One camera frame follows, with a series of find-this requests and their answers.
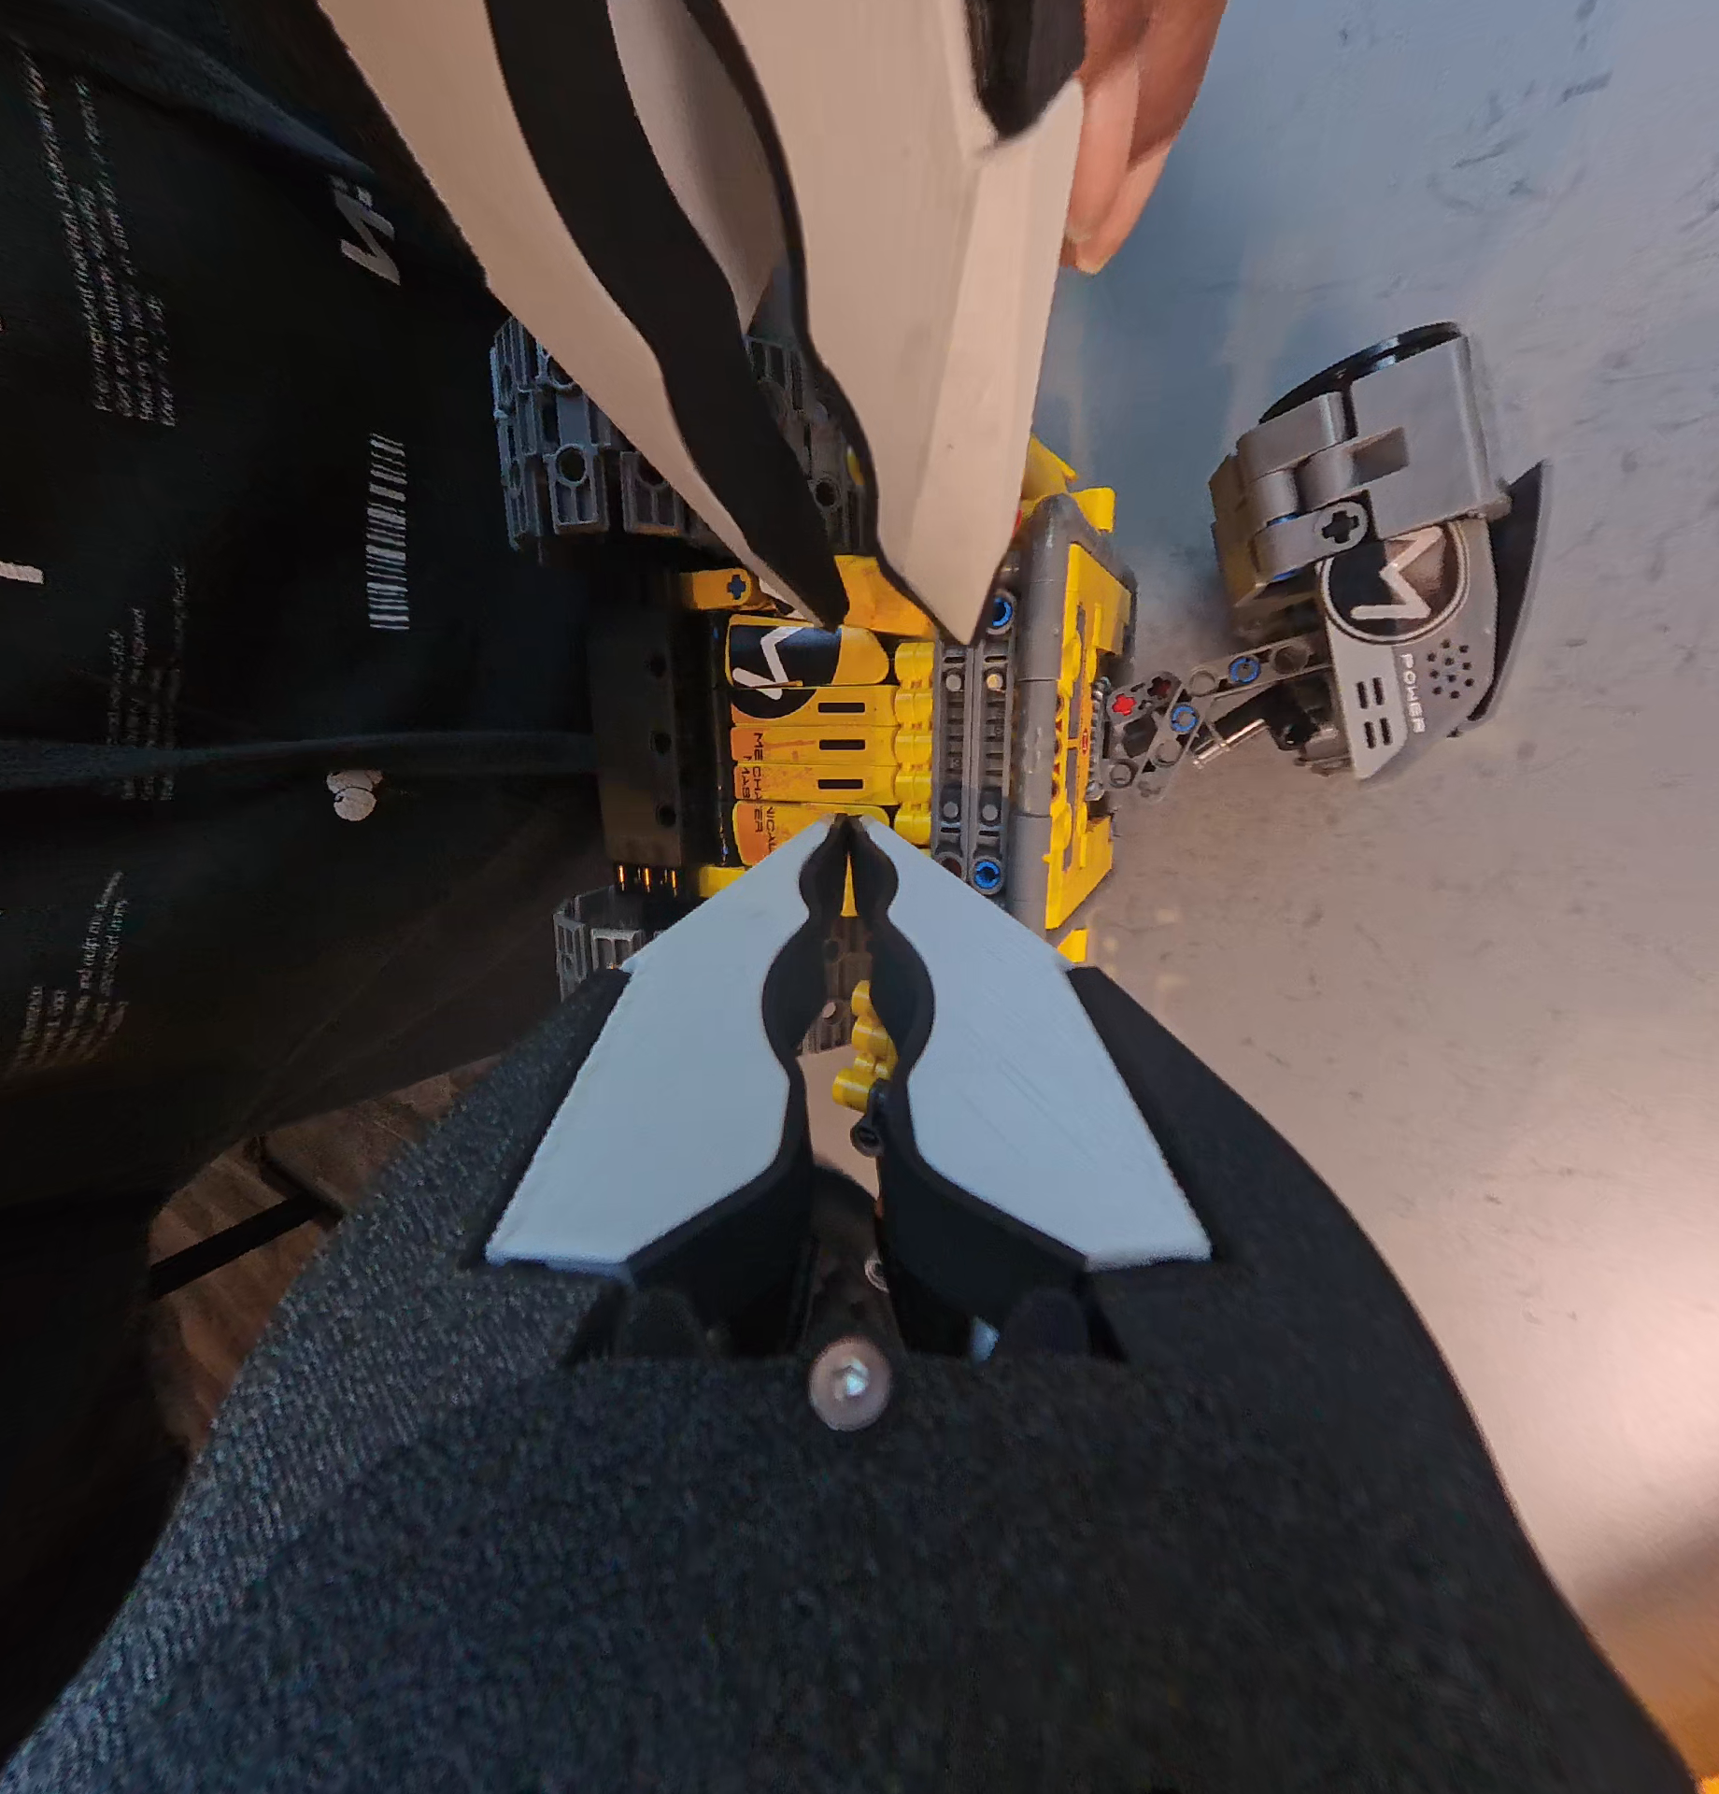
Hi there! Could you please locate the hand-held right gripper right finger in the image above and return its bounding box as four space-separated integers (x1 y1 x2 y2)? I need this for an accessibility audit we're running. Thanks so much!
858 816 1217 1355

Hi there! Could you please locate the yellow tracked brick robot model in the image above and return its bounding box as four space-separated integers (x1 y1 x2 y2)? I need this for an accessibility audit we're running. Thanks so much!
488 315 1142 1125

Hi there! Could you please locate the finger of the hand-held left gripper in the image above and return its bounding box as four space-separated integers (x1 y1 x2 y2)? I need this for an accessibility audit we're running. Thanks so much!
317 0 855 626
603 0 1088 650

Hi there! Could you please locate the person in black hoodie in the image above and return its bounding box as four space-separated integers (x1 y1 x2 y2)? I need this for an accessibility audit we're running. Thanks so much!
0 0 637 1222

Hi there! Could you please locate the grey robot model head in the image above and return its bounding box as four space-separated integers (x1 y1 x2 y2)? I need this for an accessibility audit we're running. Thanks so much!
1099 322 1551 812

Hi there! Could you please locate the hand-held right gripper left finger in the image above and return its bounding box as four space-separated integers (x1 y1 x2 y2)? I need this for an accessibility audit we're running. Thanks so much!
485 815 851 1355

